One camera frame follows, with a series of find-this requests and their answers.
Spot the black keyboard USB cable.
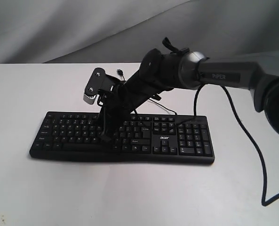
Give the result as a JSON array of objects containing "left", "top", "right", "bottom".
[{"left": 116, "top": 68, "right": 178, "bottom": 116}]

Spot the grey fabric backdrop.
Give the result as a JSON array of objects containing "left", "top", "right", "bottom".
[{"left": 0, "top": 0, "right": 279, "bottom": 64}]

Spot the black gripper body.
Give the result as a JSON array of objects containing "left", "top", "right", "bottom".
[{"left": 98, "top": 72, "right": 172, "bottom": 132}]

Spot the black Acer keyboard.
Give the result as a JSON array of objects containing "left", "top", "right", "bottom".
[{"left": 29, "top": 112, "right": 215, "bottom": 165}]

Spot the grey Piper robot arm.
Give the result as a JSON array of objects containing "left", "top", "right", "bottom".
[{"left": 101, "top": 39, "right": 279, "bottom": 142}]

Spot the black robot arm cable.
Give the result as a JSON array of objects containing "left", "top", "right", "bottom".
[{"left": 176, "top": 83, "right": 279, "bottom": 207}]

